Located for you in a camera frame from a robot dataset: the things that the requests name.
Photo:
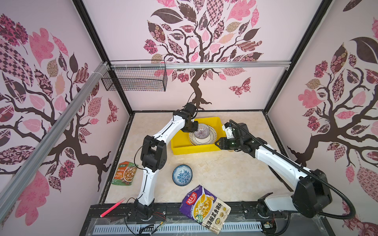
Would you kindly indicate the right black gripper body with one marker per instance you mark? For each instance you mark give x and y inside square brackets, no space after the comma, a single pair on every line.
[230,143]

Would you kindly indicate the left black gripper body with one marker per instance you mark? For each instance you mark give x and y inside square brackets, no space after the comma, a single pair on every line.
[190,127]

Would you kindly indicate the purple patterned bowl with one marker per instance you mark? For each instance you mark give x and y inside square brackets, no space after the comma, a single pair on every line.
[202,132]

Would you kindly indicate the yellow dotted plate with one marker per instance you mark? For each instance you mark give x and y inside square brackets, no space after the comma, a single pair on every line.
[206,140]

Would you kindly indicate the blue floral bowl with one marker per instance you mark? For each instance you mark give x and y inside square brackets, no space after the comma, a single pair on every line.
[182,175]

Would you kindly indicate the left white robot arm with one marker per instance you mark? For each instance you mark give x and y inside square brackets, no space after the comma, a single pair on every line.
[154,155]

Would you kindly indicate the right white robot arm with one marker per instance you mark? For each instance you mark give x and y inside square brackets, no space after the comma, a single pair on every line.
[311,194]

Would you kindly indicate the yellow plastic bin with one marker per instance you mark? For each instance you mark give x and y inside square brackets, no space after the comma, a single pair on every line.
[182,143]

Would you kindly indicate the purple seasoning packet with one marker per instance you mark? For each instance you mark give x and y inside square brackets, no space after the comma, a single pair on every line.
[205,208]

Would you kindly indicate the green food packet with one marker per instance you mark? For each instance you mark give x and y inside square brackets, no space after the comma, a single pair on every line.
[124,174]

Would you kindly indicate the white vent grille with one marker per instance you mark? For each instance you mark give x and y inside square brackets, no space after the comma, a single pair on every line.
[182,229]

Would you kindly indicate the pink marker pen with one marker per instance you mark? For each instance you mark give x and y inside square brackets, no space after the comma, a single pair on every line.
[110,209]

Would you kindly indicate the black wire basket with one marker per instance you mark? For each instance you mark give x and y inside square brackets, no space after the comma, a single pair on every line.
[136,75]

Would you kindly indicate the aluminium rail back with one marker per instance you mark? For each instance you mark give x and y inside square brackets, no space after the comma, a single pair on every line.
[257,64]

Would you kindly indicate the aluminium rail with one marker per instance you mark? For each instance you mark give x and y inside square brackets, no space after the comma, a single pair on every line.
[22,178]
[257,64]

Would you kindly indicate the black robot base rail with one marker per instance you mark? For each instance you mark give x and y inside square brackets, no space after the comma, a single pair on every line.
[281,223]

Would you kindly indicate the aluminium rail left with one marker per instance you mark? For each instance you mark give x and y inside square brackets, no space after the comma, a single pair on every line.
[22,178]

